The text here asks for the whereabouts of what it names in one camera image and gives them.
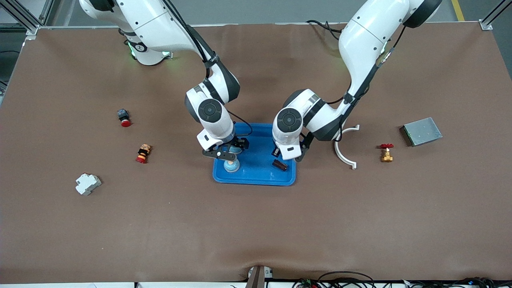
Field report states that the white circuit breaker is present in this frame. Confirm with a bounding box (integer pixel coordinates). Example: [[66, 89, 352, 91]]
[[75, 173, 102, 196]]

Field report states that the brown table cover mat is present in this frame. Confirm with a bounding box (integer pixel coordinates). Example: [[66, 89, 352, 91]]
[[0, 22, 512, 284]]

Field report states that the grey metal power supply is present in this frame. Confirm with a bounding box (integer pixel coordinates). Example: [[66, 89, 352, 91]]
[[399, 117, 443, 147]]

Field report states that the grey metal camera bracket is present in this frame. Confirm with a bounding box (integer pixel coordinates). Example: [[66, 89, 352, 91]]
[[246, 265, 273, 288]]

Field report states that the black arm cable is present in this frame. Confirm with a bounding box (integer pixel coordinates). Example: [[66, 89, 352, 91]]
[[332, 26, 406, 140], [162, 0, 253, 138]]

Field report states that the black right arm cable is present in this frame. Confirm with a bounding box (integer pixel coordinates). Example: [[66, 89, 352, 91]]
[[162, 0, 253, 138]]

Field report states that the blue plastic tray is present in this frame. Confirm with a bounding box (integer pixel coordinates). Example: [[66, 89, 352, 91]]
[[212, 122, 297, 186]]

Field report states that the white curved pipe clamp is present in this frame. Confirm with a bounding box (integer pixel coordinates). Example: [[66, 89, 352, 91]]
[[334, 124, 360, 170]]

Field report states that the aluminium frame post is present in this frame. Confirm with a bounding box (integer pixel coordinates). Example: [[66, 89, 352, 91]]
[[478, 0, 512, 30], [0, 0, 54, 40]]

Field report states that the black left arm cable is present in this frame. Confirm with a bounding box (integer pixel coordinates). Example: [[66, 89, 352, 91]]
[[332, 26, 406, 140]]

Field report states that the black cable bundle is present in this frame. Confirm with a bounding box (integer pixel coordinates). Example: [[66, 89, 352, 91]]
[[408, 277, 512, 288]]

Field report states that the black left base cable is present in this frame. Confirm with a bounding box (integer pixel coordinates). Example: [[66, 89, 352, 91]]
[[306, 19, 344, 34]]

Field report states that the red yellow push button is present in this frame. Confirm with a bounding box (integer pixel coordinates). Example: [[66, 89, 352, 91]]
[[135, 144, 152, 164]]

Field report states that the black looped cable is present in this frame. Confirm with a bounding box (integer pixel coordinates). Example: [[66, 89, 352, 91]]
[[318, 271, 376, 288]]

